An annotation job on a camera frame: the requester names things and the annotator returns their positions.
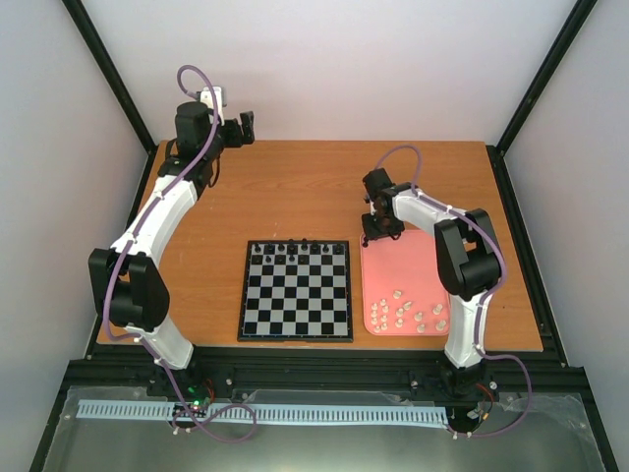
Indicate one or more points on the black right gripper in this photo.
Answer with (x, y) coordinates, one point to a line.
(371, 233)

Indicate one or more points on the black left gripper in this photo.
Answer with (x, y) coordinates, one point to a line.
(249, 131)

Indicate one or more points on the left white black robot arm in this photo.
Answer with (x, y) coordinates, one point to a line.
(127, 287)

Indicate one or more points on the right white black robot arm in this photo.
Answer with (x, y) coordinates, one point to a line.
(469, 263)

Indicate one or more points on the black white chess board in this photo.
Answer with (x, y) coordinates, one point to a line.
(297, 302)

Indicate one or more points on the pink plastic tray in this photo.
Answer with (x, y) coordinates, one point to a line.
(407, 264)

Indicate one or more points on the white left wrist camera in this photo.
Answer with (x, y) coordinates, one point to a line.
(214, 99)

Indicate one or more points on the left black frame post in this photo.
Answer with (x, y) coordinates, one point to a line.
(99, 52)

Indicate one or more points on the black frame post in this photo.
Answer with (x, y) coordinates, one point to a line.
(568, 32)
(99, 52)

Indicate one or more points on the right black frame post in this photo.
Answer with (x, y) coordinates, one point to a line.
(568, 32)

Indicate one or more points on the black aluminium frame base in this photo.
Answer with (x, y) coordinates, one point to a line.
(228, 373)

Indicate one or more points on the light blue slotted cable duct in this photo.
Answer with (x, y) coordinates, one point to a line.
(267, 414)

